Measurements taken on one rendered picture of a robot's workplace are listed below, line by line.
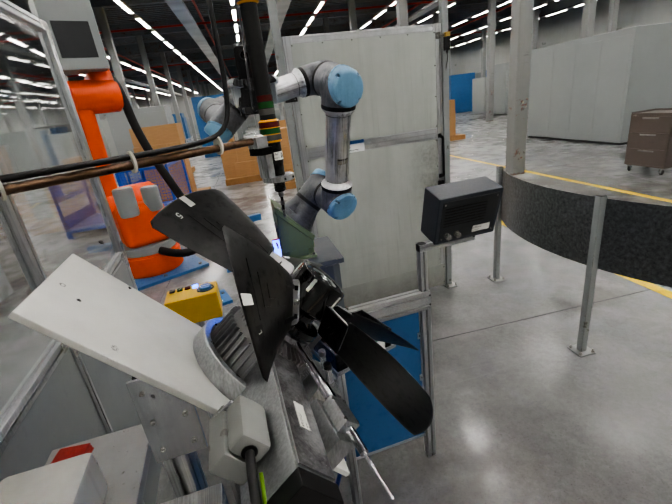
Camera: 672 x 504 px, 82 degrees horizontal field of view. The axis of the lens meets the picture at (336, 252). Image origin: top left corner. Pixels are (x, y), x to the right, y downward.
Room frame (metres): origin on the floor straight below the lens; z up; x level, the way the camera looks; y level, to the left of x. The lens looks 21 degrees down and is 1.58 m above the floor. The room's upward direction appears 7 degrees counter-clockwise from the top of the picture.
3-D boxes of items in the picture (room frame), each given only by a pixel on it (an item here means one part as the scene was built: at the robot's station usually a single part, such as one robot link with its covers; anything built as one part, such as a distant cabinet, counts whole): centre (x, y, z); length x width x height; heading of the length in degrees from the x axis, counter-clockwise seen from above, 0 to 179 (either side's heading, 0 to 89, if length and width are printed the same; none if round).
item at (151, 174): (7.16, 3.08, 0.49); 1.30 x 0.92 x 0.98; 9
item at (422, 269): (1.34, -0.32, 0.96); 0.03 x 0.03 x 0.20; 14
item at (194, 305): (1.14, 0.48, 1.02); 0.16 x 0.10 x 0.11; 104
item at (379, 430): (1.23, 0.10, 0.45); 0.82 x 0.02 x 0.66; 104
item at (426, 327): (1.34, -0.32, 0.39); 0.04 x 0.04 x 0.78; 14
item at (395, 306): (1.23, 0.10, 0.82); 0.90 x 0.04 x 0.08; 104
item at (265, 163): (0.85, 0.11, 1.49); 0.09 x 0.07 x 0.10; 139
